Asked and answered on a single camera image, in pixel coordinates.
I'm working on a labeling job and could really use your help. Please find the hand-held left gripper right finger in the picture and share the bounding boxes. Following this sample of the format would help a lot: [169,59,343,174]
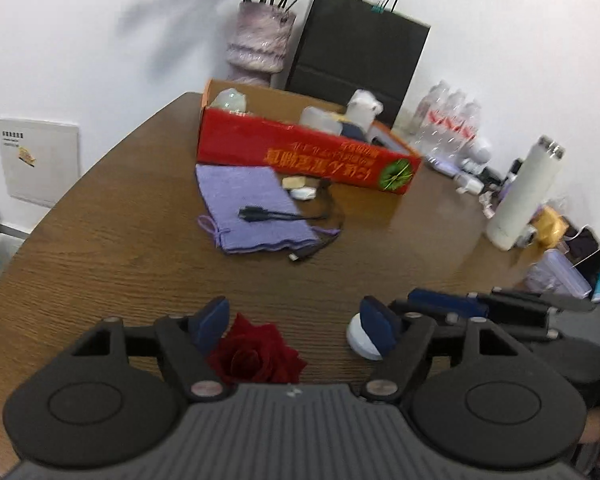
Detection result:
[359,296,519,403]

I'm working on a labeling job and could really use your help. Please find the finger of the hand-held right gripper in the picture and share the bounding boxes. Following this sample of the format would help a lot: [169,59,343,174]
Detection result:
[490,286,597,313]
[389,287,561,342]

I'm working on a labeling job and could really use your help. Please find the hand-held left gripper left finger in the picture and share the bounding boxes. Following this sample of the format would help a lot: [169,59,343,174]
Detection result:
[72,296,231,402]

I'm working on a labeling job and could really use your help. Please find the white round puck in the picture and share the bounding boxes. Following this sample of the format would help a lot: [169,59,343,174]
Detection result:
[346,312,383,361]

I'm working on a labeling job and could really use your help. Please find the red artificial rose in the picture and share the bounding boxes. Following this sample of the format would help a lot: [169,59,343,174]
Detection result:
[207,312,308,386]

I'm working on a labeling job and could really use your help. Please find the red cardboard box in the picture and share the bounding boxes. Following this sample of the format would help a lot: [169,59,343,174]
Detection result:
[196,78,423,197]

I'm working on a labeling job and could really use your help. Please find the yellow white plush toy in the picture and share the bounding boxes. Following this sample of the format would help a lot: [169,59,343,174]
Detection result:
[346,89,385,128]

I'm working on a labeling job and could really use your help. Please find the white yellow charger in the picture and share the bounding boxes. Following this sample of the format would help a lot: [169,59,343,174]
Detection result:
[299,105,343,135]

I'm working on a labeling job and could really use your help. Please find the brown wooden desktop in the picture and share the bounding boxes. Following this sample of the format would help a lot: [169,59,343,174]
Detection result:
[0,91,600,480]

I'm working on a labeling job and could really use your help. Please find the clear plastic storage box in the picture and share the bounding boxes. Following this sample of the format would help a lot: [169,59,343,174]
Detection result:
[525,249,593,301]

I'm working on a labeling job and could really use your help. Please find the yellow packet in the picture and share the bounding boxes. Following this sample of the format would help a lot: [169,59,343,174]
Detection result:
[530,205,568,248]

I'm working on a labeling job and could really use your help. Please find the white insulated bottle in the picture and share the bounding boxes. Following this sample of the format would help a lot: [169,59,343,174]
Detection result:
[486,135,567,252]

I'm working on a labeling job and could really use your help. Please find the small white dropper bottle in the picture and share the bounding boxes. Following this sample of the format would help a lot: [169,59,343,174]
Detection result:
[455,172,486,196]

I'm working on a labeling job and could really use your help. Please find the round white small bottle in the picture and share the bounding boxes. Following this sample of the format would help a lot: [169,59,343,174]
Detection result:
[462,137,493,166]

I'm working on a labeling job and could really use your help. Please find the clear water bottle red label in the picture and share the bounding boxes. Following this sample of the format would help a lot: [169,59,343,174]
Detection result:
[411,80,451,148]
[432,87,468,156]
[452,100,482,161]

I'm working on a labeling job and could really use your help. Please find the black paper shopping bag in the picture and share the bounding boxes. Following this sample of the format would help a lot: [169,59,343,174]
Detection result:
[285,0,432,128]

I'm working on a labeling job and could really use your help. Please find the mottled purple ceramic vase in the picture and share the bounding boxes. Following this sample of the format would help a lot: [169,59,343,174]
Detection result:
[225,2,297,86]

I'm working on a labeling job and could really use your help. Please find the thin black cable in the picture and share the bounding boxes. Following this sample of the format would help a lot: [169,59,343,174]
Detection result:
[238,180,346,264]

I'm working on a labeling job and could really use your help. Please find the purple drawstring cloth pouch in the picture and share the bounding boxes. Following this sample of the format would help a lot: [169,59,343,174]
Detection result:
[195,164,341,255]

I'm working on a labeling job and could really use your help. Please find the white wall panel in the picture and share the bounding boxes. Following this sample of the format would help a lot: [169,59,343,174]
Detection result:
[0,118,81,209]

